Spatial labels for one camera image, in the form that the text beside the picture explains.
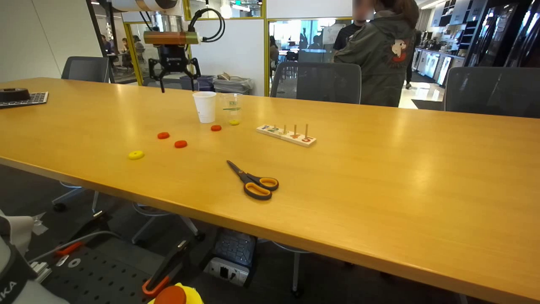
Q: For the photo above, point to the white wooden peg board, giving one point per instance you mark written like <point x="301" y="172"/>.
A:
<point x="288" y="136"/>

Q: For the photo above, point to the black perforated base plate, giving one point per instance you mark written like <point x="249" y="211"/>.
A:
<point x="102" y="280"/>

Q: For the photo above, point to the yellow round block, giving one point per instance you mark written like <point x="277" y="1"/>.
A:
<point x="136" y="155"/>
<point x="234" y="121"/>

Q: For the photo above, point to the tan wrist camera box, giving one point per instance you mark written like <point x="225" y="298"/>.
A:
<point x="171" y="38"/>

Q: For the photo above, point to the clear plastic cup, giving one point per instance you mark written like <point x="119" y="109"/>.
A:
<point x="232" y="108"/>

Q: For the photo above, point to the person in black t-shirt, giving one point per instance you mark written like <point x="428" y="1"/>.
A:
<point x="347" y="35"/>

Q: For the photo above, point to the grey office chair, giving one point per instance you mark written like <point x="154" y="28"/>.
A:
<point x="321" y="86"/>
<point x="495" y="94"/>
<point x="85" y="70"/>

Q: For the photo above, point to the orange round block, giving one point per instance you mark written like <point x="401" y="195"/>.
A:
<point x="217" y="128"/>
<point x="181" y="145"/>
<point x="163" y="136"/>

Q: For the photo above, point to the person in green jacket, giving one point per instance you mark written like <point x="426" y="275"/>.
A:
<point x="382" y="62"/>

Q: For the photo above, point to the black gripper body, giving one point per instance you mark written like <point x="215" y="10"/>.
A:
<point x="173" y="62"/>

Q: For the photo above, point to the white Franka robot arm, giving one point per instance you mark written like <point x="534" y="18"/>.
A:
<point x="18" y="276"/>

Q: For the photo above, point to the dark keyboard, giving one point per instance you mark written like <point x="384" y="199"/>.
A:
<point x="23" y="101"/>

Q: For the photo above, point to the white paper cup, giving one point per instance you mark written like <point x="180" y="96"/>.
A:
<point x="205" y="108"/>

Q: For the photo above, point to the white power box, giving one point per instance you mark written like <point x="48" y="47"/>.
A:
<point x="227" y="271"/>

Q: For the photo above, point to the yellow emergency stop button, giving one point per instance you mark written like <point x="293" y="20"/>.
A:
<point x="178" y="295"/>

